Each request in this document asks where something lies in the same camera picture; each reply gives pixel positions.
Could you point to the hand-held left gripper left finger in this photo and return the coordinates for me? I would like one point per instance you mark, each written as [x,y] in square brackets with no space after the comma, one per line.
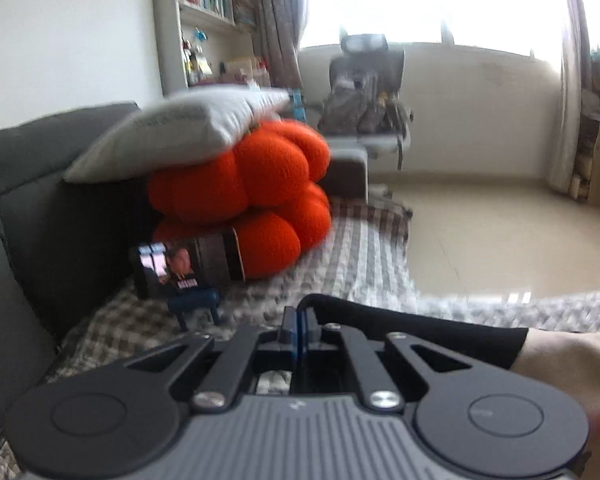
[292,332]

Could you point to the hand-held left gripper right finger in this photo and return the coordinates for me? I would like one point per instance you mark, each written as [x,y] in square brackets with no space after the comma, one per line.
[306,340]

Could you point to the black shirt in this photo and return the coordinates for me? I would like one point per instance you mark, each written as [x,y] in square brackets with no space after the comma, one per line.
[430,330]

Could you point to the beige garment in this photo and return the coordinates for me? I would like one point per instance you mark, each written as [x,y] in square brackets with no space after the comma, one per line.
[570,360]

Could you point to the grey checkered knit blanket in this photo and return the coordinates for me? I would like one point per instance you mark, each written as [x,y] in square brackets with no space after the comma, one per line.
[350,270]

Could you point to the blue chair-shaped phone stand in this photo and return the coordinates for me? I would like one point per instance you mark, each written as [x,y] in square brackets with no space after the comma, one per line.
[194,300]

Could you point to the smartphone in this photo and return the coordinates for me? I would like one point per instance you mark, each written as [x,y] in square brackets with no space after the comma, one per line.
[179,265]

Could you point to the orange plush cushion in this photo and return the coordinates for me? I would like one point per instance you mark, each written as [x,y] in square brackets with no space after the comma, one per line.
[270,160]

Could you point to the teal patterned box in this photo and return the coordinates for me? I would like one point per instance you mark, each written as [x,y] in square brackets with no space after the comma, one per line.
[297,105]

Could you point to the grey backpack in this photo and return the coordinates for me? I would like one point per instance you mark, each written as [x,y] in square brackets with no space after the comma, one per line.
[345,110]

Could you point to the light grey pillow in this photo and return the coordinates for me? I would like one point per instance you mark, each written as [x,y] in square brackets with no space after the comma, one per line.
[179,125]

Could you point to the dark grey sofa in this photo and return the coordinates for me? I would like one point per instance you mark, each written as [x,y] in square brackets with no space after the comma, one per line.
[44,210]

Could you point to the grey office chair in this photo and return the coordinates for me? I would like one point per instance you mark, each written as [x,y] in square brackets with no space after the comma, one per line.
[365,42]

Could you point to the grey patterned curtain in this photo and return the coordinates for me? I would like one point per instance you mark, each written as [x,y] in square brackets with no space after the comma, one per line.
[280,20]
[570,110]

